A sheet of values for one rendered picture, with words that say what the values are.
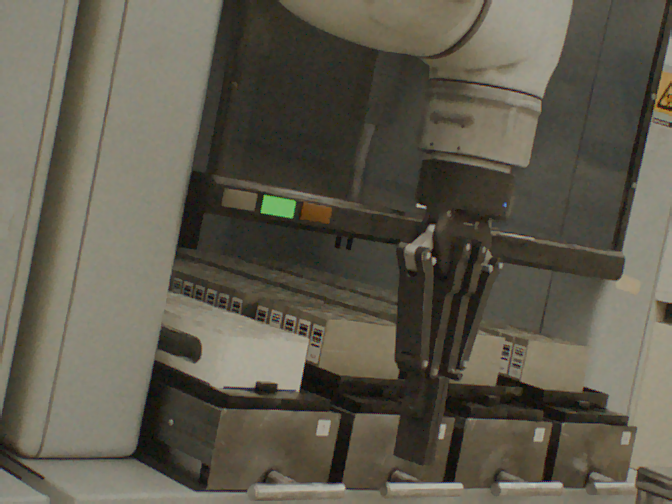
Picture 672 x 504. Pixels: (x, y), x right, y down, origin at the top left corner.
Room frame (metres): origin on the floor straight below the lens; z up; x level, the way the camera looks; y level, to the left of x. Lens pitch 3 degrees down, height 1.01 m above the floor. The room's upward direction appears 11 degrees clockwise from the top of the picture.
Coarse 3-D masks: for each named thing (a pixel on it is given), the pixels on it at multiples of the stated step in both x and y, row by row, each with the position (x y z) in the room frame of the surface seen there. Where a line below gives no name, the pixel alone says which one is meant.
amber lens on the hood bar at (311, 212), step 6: (306, 204) 1.17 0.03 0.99; (312, 204) 1.17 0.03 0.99; (300, 210) 1.17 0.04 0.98; (306, 210) 1.17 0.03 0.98; (312, 210) 1.18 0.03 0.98; (318, 210) 1.18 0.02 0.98; (324, 210) 1.18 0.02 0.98; (330, 210) 1.19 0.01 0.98; (300, 216) 1.17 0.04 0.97; (306, 216) 1.17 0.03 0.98; (312, 216) 1.18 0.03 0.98; (318, 216) 1.18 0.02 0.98; (324, 216) 1.19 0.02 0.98; (330, 216) 1.19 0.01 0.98; (324, 222) 1.19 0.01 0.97
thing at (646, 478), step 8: (640, 472) 1.11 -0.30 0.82; (648, 472) 1.11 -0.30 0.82; (656, 472) 1.10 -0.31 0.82; (664, 472) 1.11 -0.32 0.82; (640, 480) 1.11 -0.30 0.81; (648, 480) 1.11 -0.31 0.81; (656, 480) 1.10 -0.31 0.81; (664, 480) 1.10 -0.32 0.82; (640, 488) 1.11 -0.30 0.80; (648, 488) 1.11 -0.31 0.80; (656, 488) 1.10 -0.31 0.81; (664, 488) 1.09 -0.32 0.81; (640, 496) 1.11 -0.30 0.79; (648, 496) 1.11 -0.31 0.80; (656, 496) 1.10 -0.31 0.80; (664, 496) 1.09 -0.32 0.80
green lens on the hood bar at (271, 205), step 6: (264, 198) 1.14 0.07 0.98; (270, 198) 1.14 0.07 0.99; (276, 198) 1.15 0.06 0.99; (282, 198) 1.15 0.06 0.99; (264, 204) 1.14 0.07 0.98; (270, 204) 1.14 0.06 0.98; (276, 204) 1.15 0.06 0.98; (282, 204) 1.15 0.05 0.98; (288, 204) 1.16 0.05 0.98; (294, 204) 1.16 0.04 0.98; (264, 210) 1.14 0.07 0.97; (270, 210) 1.14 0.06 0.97; (276, 210) 1.15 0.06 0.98; (282, 210) 1.15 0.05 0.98; (288, 210) 1.16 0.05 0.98; (288, 216) 1.16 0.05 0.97
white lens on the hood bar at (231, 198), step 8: (224, 192) 1.11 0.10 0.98; (232, 192) 1.11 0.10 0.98; (240, 192) 1.12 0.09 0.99; (248, 192) 1.12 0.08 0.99; (224, 200) 1.11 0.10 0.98; (232, 200) 1.11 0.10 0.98; (240, 200) 1.12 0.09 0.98; (248, 200) 1.13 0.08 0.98; (256, 200) 1.13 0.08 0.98; (240, 208) 1.12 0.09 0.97; (248, 208) 1.13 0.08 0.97
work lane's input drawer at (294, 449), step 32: (160, 384) 1.13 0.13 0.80; (192, 384) 1.11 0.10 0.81; (256, 384) 1.12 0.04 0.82; (160, 416) 1.12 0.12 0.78; (192, 416) 1.09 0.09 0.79; (224, 416) 1.06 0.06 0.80; (256, 416) 1.08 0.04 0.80; (288, 416) 1.11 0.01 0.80; (320, 416) 1.13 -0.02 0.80; (192, 448) 1.08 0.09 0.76; (224, 448) 1.06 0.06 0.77; (256, 448) 1.09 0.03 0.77; (288, 448) 1.11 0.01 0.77; (320, 448) 1.14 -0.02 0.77; (224, 480) 1.07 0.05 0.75; (256, 480) 1.09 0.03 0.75; (288, 480) 1.08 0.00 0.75; (320, 480) 1.14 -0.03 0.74
